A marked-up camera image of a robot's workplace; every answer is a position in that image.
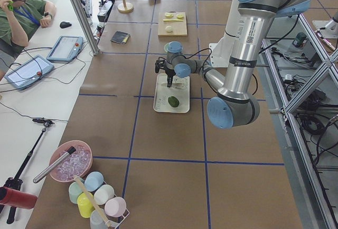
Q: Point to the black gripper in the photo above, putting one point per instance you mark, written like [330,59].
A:
[170,72]

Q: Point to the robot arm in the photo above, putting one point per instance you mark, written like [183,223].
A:
[248,24]

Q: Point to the green ceramic bowl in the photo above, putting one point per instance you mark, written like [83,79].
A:
[166,47]

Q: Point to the pink bowl with ice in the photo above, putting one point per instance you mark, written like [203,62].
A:
[76,164]

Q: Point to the white bear tray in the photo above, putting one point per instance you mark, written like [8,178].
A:
[162,92]

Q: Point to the green avocado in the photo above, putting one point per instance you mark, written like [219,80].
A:
[173,101]

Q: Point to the wooden cutting board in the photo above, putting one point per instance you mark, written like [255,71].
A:
[179,28]

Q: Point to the yellow plastic knife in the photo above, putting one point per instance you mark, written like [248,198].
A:
[172,20]

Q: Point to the grey yellow sponge cloth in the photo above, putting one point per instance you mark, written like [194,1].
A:
[120,37]

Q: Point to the wooden mug tree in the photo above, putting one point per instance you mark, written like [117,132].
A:
[125,7]

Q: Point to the far teach pendant tablet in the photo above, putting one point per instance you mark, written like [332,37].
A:
[65,49]

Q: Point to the teach pendant tablet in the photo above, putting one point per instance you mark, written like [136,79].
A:
[30,72]
[65,49]

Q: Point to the black computer mouse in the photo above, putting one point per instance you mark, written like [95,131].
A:
[64,24]

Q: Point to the metal muddler rod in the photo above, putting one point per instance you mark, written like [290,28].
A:
[47,170]

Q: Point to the blue cup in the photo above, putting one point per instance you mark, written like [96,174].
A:
[93,181]

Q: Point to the white cup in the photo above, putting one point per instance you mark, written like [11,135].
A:
[103,194]

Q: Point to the near teach pendant tablet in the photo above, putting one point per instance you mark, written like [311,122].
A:
[30,72]

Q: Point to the pink cup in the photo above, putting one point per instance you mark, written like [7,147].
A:
[115,207]

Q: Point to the green cup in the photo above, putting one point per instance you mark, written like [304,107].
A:
[74,192]

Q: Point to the yellow cup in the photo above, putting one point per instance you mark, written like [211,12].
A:
[85,207]

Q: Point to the clear cup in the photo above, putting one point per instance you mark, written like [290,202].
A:
[96,222]

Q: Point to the person in green shirt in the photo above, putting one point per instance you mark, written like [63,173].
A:
[20,19]

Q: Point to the black tripod stick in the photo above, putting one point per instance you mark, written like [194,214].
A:
[15,182]

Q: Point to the red bottle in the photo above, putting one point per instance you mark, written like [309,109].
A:
[16,198]

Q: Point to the aluminium frame post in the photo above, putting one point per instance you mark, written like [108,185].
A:
[82,18]

